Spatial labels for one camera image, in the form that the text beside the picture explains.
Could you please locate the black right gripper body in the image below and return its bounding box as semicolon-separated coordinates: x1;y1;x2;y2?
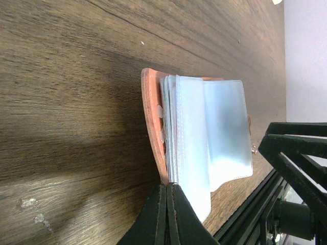
265;199;326;244

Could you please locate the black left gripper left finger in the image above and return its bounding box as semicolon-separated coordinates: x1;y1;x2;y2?
119;185;167;244

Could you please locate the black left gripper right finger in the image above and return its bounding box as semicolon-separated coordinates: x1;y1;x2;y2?
166;183;218;244

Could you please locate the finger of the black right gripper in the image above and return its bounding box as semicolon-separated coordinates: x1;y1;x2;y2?
259;134;326;217
265;122;327;137

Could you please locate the pink leather card holder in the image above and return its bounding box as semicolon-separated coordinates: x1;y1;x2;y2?
141;68;253;222

